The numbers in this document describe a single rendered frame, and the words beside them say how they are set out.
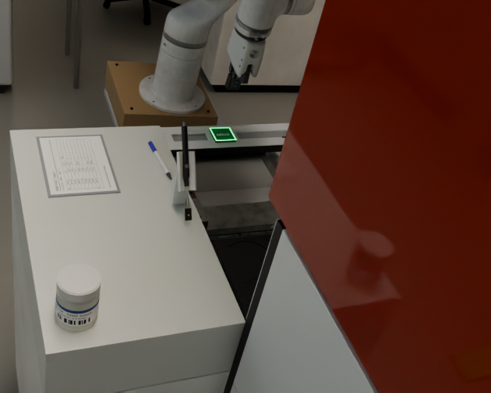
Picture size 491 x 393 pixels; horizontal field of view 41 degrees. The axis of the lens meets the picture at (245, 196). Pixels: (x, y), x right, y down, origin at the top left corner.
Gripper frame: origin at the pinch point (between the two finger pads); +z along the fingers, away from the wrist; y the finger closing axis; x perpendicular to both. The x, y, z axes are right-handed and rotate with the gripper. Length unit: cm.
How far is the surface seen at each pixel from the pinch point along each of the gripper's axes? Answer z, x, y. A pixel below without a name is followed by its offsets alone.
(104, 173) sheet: 11.6, 32.2, -16.2
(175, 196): 7.4, 19.4, -27.1
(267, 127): 15.7, -13.7, -0.6
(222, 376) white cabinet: 18, 17, -63
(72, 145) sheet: 13.8, 37.1, -5.8
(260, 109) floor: 141, -94, 128
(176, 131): 15.7, 11.3, -0.9
